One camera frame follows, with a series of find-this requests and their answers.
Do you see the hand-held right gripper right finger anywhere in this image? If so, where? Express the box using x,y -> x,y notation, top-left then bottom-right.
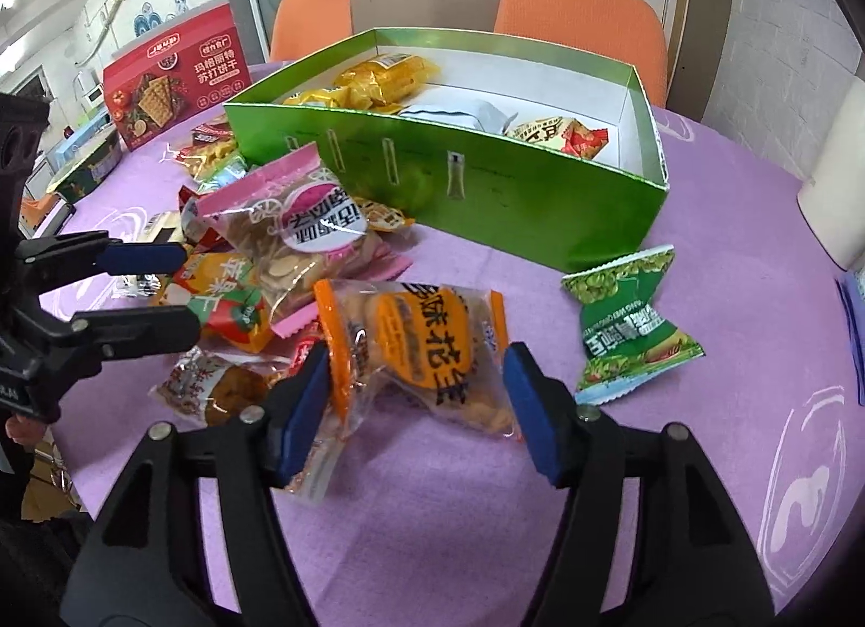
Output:
501,341 -> 778,627

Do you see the pink clear cookie packet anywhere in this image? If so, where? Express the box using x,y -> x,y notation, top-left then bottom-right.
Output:
199,142 -> 415,337

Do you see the white appliance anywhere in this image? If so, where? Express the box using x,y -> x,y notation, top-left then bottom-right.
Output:
73,74 -> 107,106

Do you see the white kettle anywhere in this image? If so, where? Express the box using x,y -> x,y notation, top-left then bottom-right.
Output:
797,119 -> 865,271

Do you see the orange red fruit packet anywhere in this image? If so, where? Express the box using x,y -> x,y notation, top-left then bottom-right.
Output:
152,252 -> 272,355

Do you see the orange clear peanut packet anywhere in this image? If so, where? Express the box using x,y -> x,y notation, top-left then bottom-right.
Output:
287,279 -> 521,501

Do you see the blue wall decal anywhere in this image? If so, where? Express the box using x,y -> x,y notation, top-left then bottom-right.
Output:
131,0 -> 167,37

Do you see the teal box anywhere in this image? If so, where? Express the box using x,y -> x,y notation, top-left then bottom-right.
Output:
50,110 -> 113,166

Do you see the red cracker box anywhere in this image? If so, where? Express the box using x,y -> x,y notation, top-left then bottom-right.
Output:
101,0 -> 252,151

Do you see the clear packet brown snack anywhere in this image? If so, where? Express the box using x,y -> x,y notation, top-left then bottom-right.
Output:
150,346 -> 293,429

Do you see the yellow snack packet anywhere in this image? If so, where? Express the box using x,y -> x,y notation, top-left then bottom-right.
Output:
336,54 -> 440,108
282,86 -> 361,110

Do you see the white black snack packet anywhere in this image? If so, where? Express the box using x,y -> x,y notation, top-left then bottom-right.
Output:
135,211 -> 183,250

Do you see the purple tablecloth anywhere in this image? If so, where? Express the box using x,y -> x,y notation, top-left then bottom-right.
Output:
41,59 -> 865,627

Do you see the yellow cracker packet red label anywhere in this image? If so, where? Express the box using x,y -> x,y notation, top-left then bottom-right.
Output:
189,119 -> 239,179

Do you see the small orange snack packet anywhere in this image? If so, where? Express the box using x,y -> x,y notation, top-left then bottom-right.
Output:
357,197 -> 415,234

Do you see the orange chair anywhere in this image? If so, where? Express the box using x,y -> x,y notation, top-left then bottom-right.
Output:
493,0 -> 669,108
269,0 -> 354,64

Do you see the dark green box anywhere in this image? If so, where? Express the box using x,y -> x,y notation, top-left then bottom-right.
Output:
47,130 -> 124,204

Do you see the small green snack packet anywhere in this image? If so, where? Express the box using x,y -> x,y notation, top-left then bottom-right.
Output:
203,154 -> 248,193

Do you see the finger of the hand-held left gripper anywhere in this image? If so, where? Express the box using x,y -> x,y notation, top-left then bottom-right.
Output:
15,230 -> 189,294
68,303 -> 202,377

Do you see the red white snack packet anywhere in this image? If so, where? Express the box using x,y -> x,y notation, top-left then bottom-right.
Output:
289,335 -> 327,372

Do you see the person's left hand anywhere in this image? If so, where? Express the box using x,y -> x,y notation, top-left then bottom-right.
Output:
4,416 -> 43,447

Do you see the orange red snack packet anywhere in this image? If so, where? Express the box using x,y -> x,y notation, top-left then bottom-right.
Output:
507,115 -> 610,162

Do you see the green twisted snack packet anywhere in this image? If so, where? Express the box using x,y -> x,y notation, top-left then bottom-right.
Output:
562,245 -> 705,405

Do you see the green cardboard box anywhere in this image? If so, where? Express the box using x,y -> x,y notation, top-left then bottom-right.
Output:
223,27 -> 670,273

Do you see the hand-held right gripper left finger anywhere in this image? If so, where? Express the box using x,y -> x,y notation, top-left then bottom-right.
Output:
57,338 -> 334,627

